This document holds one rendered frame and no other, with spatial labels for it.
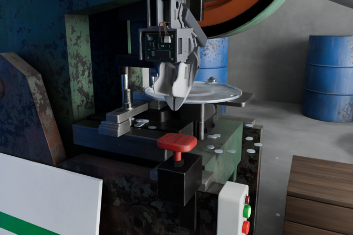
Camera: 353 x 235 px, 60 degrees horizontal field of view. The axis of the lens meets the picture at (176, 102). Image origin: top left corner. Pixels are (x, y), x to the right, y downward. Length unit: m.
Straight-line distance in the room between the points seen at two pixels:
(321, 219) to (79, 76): 1.02
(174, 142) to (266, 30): 3.69
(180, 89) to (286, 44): 3.67
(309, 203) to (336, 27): 3.05
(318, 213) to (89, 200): 0.87
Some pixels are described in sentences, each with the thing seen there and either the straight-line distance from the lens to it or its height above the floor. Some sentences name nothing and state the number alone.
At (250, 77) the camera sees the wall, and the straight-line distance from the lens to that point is 4.29.
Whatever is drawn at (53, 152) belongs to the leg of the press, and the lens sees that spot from 0.96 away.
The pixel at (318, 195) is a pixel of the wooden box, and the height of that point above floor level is 0.35.
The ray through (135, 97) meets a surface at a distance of 0.94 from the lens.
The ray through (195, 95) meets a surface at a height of 0.78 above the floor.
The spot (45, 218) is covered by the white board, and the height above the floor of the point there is 0.44.
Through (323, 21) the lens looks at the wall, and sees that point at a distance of 4.14.
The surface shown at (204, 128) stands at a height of 0.68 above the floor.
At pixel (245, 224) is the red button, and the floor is 0.55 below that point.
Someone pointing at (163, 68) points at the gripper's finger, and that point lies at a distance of 0.56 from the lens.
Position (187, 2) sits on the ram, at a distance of 0.98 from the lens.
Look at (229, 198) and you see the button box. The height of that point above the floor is 0.62.
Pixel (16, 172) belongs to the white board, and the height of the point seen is 0.55.
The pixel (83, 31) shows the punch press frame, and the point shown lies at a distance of 0.96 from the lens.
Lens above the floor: 0.97
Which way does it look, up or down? 14 degrees down
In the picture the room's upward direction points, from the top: straight up
